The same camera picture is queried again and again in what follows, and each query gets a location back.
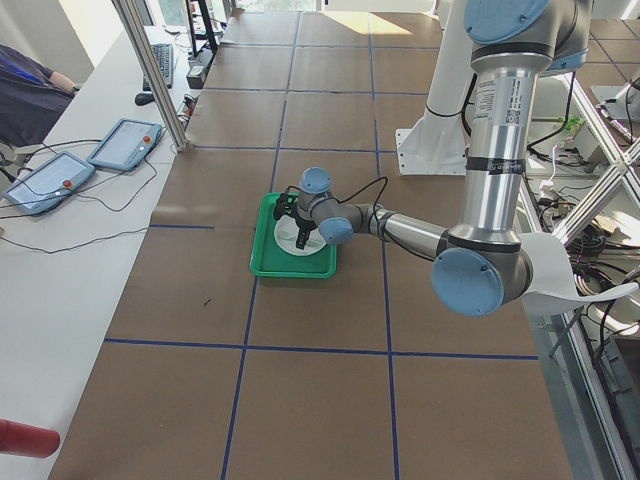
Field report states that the red cylinder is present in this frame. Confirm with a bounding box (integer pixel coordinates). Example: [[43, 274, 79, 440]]
[[1, 419, 60, 458]]

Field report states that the black keyboard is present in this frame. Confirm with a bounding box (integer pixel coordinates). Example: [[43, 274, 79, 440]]
[[151, 43, 174, 89]]

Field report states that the green plastic tray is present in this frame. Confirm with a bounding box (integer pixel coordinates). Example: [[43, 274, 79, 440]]
[[250, 193, 338, 279]]

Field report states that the black computer mouse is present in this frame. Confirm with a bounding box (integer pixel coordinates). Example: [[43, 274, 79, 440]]
[[134, 91, 155, 106]]

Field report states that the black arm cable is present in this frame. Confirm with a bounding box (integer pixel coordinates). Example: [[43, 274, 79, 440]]
[[339, 175, 396, 241]]

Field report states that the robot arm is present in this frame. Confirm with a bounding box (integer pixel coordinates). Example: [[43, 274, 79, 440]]
[[290, 1, 593, 316]]

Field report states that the near blue teach pendant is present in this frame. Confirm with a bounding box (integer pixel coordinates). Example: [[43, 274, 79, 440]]
[[3, 152, 95, 215]]

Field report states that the white curved plastic sheet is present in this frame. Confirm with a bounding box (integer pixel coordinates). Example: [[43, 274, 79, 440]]
[[520, 233, 639, 316]]

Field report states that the aluminium frame post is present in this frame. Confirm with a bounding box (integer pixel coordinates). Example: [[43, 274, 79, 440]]
[[112, 0, 190, 152]]

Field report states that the blue teach pendant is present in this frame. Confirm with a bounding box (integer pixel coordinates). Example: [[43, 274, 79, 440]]
[[3, 152, 95, 215], [87, 118, 162, 171]]

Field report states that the white round plate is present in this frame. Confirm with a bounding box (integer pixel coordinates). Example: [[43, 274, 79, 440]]
[[274, 216, 326, 256]]

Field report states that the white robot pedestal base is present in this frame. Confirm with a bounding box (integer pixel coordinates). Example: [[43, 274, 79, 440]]
[[396, 0, 473, 175]]

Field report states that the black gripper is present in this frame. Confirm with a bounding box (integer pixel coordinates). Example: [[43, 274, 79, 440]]
[[294, 210, 315, 249]]

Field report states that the far blue teach pendant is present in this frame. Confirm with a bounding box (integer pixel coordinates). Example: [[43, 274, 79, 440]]
[[87, 118, 162, 171]]

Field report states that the seated person in blue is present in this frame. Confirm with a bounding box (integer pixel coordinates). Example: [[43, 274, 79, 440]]
[[1, 45, 79, 147]]

